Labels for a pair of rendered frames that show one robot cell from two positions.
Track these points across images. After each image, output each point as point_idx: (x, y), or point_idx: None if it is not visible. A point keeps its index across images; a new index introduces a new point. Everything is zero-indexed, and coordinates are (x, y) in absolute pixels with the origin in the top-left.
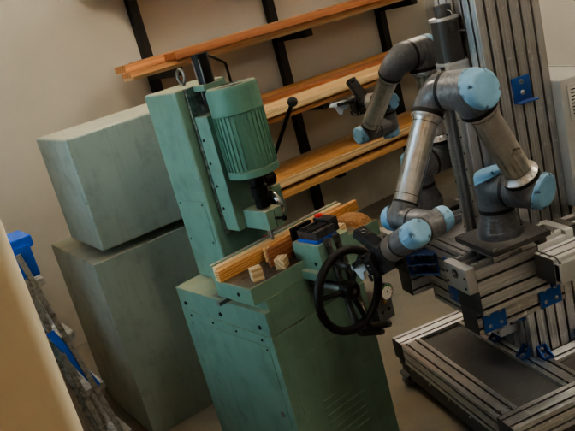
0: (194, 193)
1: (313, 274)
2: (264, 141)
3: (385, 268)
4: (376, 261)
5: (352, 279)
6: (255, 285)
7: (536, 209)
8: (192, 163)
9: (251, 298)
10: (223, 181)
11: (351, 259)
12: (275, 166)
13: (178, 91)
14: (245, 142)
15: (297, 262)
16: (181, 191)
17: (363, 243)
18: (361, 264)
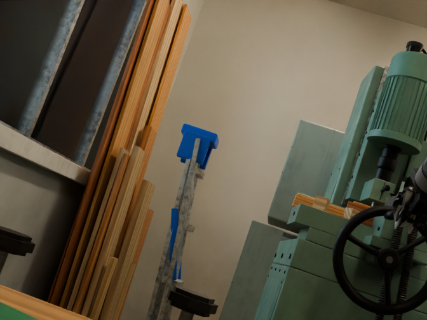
0: (341, 160)
1: (369, 235)
2: (413, 113)
3: (413, 202)
4: (412, 198)
5: (397, 250)
6: (309, 206)
7: None
8: (353, 129)
9: (297, 212)
10: (364, 147)
11: (420, 254)
12: (410, 141)
13: (380, 66)
14: (394, 101)
15: (366, 225)
16: (337, 162)
17: (413, 178)
18: (401, 206)
